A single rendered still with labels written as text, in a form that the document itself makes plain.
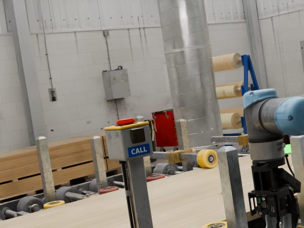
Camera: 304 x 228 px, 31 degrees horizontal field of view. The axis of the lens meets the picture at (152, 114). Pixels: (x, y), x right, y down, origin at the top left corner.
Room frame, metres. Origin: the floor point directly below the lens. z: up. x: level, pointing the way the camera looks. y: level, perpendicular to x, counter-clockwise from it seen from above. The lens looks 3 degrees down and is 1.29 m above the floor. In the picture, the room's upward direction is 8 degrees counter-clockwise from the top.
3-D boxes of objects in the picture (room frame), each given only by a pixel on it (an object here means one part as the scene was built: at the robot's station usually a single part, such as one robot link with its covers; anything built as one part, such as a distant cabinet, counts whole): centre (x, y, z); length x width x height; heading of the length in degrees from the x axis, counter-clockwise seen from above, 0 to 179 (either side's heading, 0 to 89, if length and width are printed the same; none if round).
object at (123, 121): (1.12, 0.06, 1.22); 0.04 x 0.04 x 0.02
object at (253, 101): (1.18, -0.24, 1.19); 0.09 x 0.08 x 0.11; 20
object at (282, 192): (1.18, -0.23, 1.03); 0.09 x 0.08 x 0.12; 143
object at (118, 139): (1.12, 0.06, 1.18); 0.07 x 0.07 x 0.08; 33
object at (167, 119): (9.97, -0.39, 0.41); 0.76 x 0.48 x 0.81; 137
